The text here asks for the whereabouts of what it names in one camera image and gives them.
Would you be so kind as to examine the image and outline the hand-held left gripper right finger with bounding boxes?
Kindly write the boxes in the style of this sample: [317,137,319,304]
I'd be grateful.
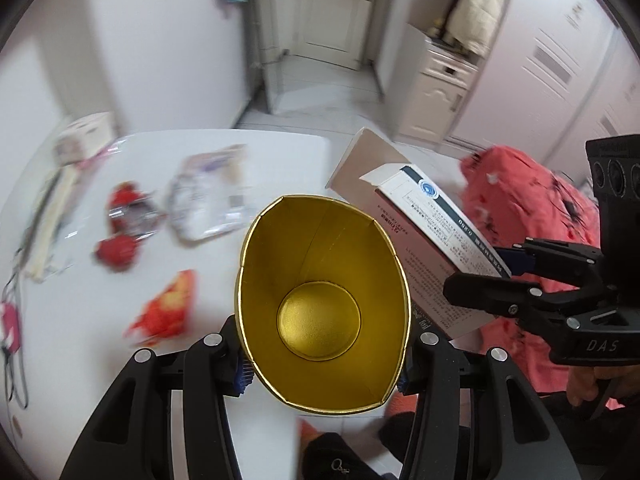
[397,332,576,480]

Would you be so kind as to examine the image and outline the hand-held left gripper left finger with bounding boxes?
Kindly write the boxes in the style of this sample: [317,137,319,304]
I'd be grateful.
[60,315,252,480]

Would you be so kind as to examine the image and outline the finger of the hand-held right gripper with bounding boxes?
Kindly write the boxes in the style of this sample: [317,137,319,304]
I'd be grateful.
[442,270,621,333]
[500,237,603,281]

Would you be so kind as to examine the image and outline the white cardboard box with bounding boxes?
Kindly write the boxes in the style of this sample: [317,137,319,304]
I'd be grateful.
[327,127,513,341]

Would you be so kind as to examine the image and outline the red cup with gold inside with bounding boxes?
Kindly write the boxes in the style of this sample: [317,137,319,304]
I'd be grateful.
[234,193,412,416]

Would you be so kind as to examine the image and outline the person's right hand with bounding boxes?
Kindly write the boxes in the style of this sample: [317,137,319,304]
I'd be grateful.
[565,366,602,408]

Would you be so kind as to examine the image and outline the red patterned pajamas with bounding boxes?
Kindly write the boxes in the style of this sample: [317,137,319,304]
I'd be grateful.
[459,145,621,411]

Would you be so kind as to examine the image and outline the orange cloth piece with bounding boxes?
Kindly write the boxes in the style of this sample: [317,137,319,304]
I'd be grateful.
[299,419,322,447]

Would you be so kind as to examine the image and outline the red orange snack wrapper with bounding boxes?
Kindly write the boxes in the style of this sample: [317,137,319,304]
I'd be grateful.
[125,269,198,346]

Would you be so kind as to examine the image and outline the white wardrobe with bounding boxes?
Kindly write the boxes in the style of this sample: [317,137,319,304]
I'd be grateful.
[447,0,640,183]

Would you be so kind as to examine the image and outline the silver white plastic bag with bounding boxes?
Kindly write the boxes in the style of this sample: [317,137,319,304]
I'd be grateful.
[167,145,253,246]

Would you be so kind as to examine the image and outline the small red bottle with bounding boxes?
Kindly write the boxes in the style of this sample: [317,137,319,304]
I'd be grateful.
[95,235,141,273]

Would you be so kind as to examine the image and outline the white drawer cabinet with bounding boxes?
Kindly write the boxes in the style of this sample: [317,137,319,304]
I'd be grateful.
[395,25,482,145]

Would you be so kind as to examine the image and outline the red and silver foil wrapper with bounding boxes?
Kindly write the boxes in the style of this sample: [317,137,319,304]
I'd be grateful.
[107,182,163,238]

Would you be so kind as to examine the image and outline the pink tape dispenser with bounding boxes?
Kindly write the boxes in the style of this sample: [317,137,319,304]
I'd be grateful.
[0,301,22,353]

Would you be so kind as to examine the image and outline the cream coat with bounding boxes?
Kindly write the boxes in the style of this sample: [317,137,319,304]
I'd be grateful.
[445,0,512,56]

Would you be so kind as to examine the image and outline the tissue pack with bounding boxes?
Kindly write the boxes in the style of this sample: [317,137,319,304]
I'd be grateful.
[54,112,115,163]

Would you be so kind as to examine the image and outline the white door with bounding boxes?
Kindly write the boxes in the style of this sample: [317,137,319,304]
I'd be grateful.
[295,0,377,71]

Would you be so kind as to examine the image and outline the black framed mirror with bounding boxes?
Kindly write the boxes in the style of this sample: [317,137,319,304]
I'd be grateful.
[245,0,282,116]

